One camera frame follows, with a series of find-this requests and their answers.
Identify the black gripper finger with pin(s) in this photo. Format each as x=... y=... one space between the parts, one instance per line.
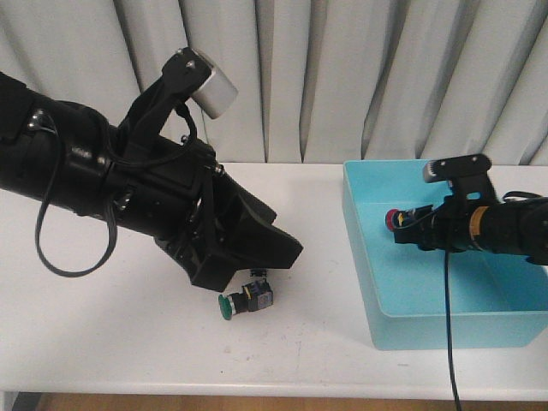
x=262 y=248
x=238 y=200
x=407 y=236

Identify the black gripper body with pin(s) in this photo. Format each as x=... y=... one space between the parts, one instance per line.
x=444 y=227
x=178 y=203

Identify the red push button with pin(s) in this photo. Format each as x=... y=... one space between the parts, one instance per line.
x=396 y=219

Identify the yellow push button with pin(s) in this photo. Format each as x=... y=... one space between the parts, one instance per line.
x=258 y=272

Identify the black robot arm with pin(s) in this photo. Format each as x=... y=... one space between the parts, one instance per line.
x=517 y=227
x=68 y=155

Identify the turquoise plastic box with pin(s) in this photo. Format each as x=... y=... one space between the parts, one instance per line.
x=420 y=300

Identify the lying green push button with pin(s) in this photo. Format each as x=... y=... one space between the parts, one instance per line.
x=254 y=296

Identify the grey pleated curtain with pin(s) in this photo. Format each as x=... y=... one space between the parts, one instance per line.
x=318 y=81

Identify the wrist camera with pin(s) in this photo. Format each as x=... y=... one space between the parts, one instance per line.
x=192 y=74
x=446 y=169

